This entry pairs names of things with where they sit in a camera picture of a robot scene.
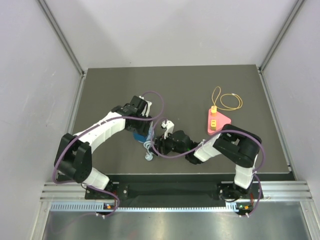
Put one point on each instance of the blue cube plug adapter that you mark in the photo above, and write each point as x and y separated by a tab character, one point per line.
140	138

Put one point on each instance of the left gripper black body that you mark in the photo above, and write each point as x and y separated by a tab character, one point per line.
140	127

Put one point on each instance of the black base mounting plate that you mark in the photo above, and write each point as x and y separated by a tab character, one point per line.
181	194

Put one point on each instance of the pink triangular power strip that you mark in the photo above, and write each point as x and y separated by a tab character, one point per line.
219	119

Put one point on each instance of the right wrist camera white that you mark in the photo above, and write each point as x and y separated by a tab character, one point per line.
168	127

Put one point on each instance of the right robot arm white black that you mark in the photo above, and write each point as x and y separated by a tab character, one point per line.
239	146

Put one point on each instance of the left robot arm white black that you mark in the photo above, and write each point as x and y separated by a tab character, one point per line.
74	155

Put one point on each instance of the light blue round power strip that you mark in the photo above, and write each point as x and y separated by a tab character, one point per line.
147	144

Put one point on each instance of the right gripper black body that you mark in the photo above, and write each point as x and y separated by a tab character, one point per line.
168	143

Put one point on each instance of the slotted cable duct rail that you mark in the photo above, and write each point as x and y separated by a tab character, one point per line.
108	207

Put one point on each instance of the yellow charger with cable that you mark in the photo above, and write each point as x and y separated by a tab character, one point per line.
213	111

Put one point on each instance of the yellow two-port USB charger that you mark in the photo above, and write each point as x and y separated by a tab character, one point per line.
213	125

